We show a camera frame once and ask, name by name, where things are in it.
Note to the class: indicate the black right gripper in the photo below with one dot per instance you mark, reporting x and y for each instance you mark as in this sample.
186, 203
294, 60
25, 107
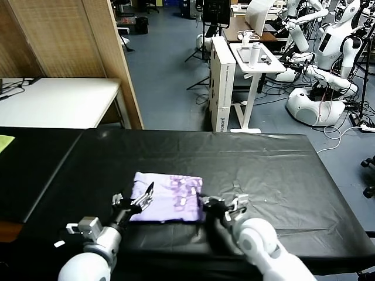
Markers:
218, 212

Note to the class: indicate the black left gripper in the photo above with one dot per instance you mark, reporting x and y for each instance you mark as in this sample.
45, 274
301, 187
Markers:
123, 213

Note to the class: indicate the lavender t-shirt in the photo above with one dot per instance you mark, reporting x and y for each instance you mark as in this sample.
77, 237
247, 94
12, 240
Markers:
164, 199

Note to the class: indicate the small white robot base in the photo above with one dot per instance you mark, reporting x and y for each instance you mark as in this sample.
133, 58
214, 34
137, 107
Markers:
199, 40

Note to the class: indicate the white robot with raised arm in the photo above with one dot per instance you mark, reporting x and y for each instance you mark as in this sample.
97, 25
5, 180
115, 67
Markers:
300, 38

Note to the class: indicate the black table cover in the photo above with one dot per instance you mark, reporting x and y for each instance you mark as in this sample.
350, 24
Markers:
263, 164

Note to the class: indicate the white cardboard box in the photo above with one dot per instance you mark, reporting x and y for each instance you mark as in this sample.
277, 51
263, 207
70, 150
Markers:
222, 87

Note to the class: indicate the white rolling side table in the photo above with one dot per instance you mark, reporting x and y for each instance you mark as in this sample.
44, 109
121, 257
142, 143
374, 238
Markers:
275, 66

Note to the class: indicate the green cloth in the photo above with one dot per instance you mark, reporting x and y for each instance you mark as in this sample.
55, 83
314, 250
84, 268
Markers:
6, 142

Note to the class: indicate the grey tablet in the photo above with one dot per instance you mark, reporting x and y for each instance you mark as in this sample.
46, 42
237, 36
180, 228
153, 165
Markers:
243, 54

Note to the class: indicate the white bottle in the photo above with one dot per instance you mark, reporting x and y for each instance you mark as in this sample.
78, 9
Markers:
254, 55

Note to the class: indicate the small black device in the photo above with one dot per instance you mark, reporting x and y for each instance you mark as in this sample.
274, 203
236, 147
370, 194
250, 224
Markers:
265, 58

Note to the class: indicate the black tripod stand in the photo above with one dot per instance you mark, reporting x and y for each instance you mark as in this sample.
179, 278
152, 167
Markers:
204, 41

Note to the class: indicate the black office chair base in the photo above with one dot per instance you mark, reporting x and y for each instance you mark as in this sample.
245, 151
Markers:
369, 164

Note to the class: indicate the black power adapter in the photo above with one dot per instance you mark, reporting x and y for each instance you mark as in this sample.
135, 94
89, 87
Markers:
355, 119

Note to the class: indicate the white desk gadget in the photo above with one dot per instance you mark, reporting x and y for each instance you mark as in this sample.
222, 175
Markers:
245, 35

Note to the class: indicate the brown desk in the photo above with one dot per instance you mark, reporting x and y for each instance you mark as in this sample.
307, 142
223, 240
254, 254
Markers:
230, 32

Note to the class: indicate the white power strip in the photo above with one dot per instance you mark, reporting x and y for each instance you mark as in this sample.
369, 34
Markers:
368, 127

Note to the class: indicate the black bin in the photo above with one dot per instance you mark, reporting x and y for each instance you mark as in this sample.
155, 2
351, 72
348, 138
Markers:
142, 25

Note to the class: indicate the wooden partition screen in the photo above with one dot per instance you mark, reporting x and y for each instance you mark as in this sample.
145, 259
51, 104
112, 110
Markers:
67, 38

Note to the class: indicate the black box device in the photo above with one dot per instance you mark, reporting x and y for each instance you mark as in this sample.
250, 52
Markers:
1, 85

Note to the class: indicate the black monitor panel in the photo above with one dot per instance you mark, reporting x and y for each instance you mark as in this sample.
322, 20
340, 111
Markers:
216, 11

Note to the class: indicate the white curved shell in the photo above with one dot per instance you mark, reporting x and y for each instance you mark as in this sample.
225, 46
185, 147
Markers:
257, 14

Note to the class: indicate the white humanoid robot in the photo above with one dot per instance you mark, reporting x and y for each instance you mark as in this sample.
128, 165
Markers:
331, 41

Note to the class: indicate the tall black tripod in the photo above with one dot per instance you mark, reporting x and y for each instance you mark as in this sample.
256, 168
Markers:
366, 73

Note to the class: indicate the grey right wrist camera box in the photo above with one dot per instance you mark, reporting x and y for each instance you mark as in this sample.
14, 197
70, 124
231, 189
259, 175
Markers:
240, 202

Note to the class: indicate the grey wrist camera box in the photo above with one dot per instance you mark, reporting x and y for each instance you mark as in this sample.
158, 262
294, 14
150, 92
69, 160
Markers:
240, 202
88, 226

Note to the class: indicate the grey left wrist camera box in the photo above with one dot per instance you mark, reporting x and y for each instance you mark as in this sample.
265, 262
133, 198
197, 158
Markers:
88, 226

